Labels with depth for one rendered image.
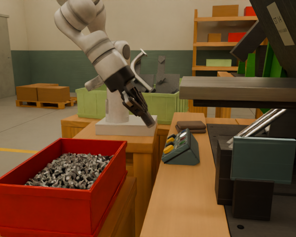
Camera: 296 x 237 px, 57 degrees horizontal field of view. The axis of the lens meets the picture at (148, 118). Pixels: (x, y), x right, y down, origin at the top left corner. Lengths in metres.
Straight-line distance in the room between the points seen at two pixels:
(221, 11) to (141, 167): 6.42
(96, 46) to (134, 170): 0.55
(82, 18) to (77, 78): 7.92
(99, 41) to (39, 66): 8.52
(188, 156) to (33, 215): 0.37
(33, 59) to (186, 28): 4.72
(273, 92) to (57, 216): 0.45
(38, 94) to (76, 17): 5.75
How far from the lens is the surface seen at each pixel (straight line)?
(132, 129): 1.09
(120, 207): 0.72
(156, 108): 1.51
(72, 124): 1.66
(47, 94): 6.29
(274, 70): 0.64
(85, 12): 0.69
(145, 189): 1.09
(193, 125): 0.96
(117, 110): 1.12
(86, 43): 0.68
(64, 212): 0.59
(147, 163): 1.05
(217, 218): 0.51
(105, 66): 0.66
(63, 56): 8.76
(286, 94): 0.39
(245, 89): 0.38
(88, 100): 1.68
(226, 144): 0.53
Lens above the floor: 1.17
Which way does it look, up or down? 13 degrees down
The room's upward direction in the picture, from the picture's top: straight up
